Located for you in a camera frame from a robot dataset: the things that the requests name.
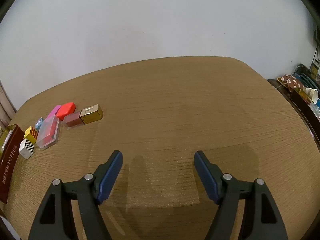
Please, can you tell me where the dark red lipstick box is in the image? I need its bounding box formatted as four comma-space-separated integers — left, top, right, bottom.
63, 111, 84, 128

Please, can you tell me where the pink rectangular block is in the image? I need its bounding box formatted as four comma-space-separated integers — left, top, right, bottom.
45, 105, 61, 120

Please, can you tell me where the clear plastic case red item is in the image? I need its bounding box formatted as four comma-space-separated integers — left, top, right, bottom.
36, 115, 60, 150

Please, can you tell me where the yellow red striped cube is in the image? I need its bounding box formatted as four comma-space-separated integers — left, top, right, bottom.
24, 126, 38, 144

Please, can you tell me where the black white zigzag cube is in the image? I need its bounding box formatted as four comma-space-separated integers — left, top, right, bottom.
19, 138, 34, 159

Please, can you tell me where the dark red gold tin tray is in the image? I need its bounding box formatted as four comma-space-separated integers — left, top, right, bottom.
0, 125, 24, 204

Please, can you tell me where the gold metallic box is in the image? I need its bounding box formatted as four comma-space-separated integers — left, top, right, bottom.
80, 104, 103, 125

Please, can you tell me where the small teal clear box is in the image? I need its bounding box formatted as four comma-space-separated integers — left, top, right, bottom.
35, 117, 43, 132

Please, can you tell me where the white paper cup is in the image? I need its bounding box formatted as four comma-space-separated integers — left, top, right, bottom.
303, 87, 318, 104

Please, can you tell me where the dark wooden side cabinet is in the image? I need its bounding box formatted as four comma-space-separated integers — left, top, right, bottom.
268, 79, 320, 150

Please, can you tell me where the red rounded case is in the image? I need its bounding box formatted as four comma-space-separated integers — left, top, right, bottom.
55, 102, 76, 121

